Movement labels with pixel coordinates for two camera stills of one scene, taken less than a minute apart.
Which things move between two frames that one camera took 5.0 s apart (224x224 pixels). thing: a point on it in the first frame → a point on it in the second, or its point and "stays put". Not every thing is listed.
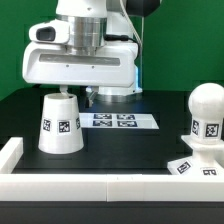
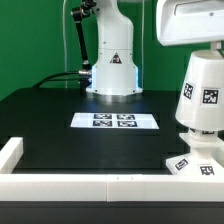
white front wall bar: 111,187 stays put
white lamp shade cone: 60,126 → 201,101
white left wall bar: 10,155 stays put
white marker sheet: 117,121 stays put
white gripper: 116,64 → 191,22
